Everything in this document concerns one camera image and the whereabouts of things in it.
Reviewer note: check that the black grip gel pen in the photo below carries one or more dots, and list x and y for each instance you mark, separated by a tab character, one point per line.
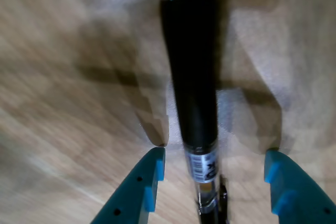
194	77

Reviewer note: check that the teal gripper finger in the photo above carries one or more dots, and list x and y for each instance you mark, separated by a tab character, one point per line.
131	195
302	197

